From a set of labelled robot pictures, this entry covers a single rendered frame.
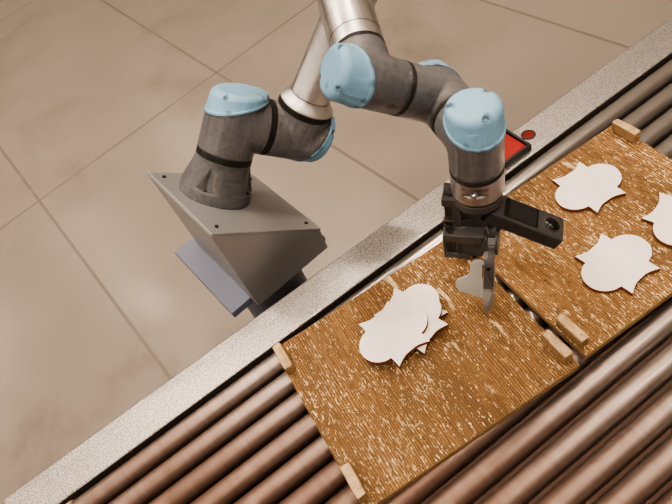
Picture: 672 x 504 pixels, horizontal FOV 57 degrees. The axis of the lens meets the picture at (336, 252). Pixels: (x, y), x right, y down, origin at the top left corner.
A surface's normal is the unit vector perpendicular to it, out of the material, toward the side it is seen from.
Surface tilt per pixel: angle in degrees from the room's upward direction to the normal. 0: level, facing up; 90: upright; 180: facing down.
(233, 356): 0
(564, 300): 0
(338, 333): 0
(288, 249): 90
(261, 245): 90
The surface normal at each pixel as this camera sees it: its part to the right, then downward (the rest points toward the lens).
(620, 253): -0.27, -0.59
